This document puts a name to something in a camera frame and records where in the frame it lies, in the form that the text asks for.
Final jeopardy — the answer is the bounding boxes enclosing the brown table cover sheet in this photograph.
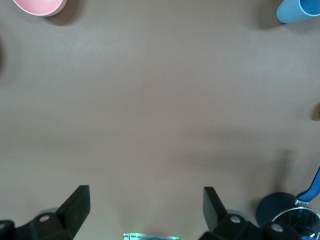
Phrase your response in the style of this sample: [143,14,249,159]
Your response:
[0,0,320,240]

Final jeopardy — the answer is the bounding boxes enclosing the small pink bowl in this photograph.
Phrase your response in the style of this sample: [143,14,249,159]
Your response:
[12,0,68,17]

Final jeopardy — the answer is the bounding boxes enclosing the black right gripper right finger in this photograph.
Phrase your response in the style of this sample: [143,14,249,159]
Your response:
[198,186,265,240]

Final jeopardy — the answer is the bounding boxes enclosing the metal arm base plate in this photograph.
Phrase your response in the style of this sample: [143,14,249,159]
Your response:
[122,232,181,240]

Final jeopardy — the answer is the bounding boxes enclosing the blue plastic cup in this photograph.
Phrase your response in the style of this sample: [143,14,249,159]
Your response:
[276,0,320,25]

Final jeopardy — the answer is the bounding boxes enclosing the black pot with blue handle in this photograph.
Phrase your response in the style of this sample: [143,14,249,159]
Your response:
[255,166,320,240]

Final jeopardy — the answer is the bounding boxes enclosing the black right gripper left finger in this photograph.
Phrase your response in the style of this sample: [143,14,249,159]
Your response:
[14,184,91,240]

